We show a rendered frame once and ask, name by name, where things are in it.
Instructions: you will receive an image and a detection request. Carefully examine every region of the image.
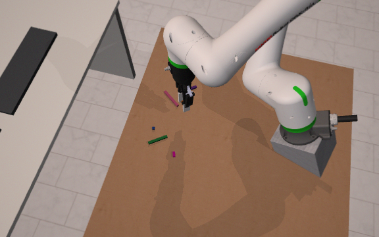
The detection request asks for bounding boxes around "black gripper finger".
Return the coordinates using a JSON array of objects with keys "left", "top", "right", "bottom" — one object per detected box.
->
[
  {"left": 176, "top": 82, "right": 183, "bottom": 103},
  {"left": 180, "top": 84, "right": 195, "bottom": 112}
]

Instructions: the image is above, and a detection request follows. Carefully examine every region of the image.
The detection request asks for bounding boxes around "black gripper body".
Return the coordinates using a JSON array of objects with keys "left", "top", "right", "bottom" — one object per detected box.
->
[{"left": 172, "top": 75, "right": 195, "bottom": 90}]

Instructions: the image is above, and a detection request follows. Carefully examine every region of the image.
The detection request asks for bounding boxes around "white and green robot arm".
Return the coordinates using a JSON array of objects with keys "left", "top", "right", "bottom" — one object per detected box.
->
[{"left": 163, "top": 0, "right": 358, "bottom": 145}]

